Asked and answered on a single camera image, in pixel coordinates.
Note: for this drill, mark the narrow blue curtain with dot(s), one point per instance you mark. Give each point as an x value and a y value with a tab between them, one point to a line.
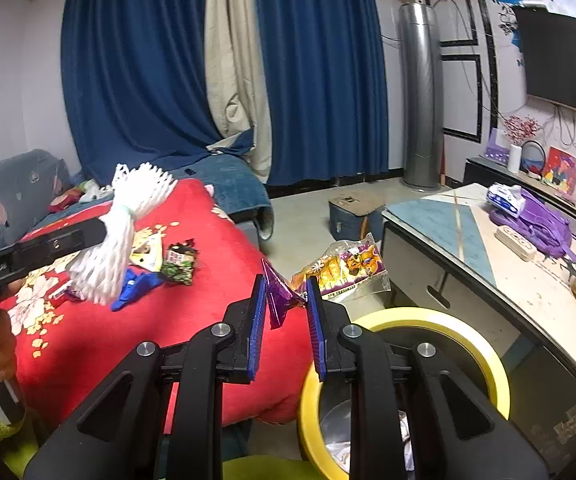
318	85

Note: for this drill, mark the blue storage stool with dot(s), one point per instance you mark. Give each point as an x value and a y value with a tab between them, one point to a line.
348	225

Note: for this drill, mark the round framed ornament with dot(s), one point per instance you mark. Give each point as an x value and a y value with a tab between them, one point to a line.
533	160

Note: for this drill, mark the black flat television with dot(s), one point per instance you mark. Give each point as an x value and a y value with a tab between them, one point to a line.
563	60

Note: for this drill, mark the yellow rimmed trash bin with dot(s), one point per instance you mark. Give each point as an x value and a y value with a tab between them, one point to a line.
468	340

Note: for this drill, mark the purple tissue box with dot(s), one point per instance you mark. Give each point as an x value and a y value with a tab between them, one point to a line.
495	149

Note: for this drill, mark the colourful painting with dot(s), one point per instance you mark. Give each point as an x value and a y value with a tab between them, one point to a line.
560	170

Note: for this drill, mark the yellow white snack bag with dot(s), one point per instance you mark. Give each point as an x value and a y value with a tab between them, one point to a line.
145	252

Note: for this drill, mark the silver tower air conditioner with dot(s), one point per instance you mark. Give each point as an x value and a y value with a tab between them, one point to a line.
420	100

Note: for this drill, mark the wide blue curtain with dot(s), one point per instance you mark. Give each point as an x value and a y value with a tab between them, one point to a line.
133	85

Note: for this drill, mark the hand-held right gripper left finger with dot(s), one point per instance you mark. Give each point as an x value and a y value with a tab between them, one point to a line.
257	330

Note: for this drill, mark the green black snack wrapper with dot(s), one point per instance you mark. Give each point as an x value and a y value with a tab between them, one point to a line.
180	265

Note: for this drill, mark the blue white tissue pack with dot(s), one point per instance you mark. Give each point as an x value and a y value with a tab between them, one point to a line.
505	200

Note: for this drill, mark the white power strip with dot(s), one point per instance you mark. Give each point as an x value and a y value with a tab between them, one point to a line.
515	241

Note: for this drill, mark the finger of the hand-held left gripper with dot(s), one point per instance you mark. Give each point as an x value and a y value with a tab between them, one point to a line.
58	245

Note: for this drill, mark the blue plastic bag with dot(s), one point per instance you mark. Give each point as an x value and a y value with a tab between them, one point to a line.
135	287

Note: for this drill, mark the white plush toy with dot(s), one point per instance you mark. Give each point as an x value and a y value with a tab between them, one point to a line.
95	192

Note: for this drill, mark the white blue coffee table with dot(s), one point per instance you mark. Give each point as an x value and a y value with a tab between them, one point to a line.
443	220

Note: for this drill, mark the blue sofa cover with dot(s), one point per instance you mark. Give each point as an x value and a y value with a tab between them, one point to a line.
228	180

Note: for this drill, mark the white foam fruit net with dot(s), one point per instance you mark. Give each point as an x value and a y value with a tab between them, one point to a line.
118	240

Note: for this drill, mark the red floral blanket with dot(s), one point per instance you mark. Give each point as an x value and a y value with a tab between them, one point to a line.
168	350

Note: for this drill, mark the beige curtain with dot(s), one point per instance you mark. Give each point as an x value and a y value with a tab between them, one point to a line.
233	85

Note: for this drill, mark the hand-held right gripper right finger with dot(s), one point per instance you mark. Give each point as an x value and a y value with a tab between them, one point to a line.
316	330

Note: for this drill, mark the white printed plastic bag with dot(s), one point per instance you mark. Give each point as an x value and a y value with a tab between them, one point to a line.
405	435

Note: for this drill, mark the dark television cabinet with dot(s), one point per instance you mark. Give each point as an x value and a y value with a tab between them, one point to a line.
478	170

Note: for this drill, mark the orange purple snack bag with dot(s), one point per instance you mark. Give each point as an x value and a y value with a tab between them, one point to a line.
353	270

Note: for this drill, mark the white vase with pink flowers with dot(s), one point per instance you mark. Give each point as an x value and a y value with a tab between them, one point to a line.
514	160

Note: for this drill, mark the purple foil wrapper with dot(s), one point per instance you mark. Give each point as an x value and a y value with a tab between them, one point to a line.
280	302

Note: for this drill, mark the purple backpack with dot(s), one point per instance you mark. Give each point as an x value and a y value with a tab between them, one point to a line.
543	230

